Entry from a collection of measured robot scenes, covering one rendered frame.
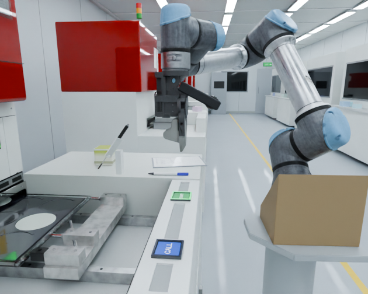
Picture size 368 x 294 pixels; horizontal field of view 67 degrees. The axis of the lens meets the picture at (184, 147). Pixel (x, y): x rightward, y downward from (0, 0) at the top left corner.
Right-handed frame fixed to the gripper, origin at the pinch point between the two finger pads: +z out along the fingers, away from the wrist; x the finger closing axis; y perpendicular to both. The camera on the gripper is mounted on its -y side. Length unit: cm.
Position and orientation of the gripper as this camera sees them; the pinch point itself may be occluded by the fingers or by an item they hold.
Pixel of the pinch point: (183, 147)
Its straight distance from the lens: 75.0
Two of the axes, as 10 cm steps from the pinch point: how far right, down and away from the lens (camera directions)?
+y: -10.0, -0.2, 0.9
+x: -0.9, 2.1, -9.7
